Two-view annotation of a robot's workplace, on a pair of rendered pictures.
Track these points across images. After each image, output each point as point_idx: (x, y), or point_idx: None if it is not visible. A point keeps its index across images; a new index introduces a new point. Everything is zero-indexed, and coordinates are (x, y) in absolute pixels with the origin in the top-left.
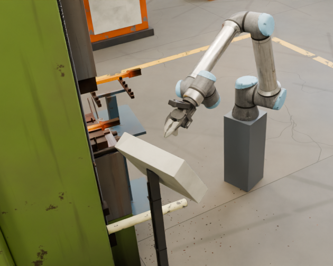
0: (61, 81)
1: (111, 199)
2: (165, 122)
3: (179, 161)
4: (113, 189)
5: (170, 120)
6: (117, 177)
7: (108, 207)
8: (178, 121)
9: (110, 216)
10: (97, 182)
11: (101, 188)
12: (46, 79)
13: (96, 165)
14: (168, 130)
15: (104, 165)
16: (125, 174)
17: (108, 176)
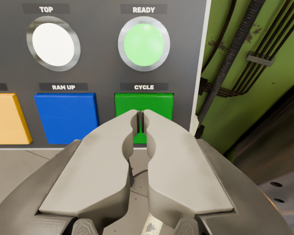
0: None
1: (247, 161)
2: (217, 158)
3: None
4: (255, 162)
5: (182, 196)
6: (268, 164)
7: (241, 160)
8: (47, 225)
9: (234, 165)
10: (217, 41)
11: (264, 138)
12: None
13: None
14: (129, 120)
15: None
16: (267, 179)
17: (276, 144)
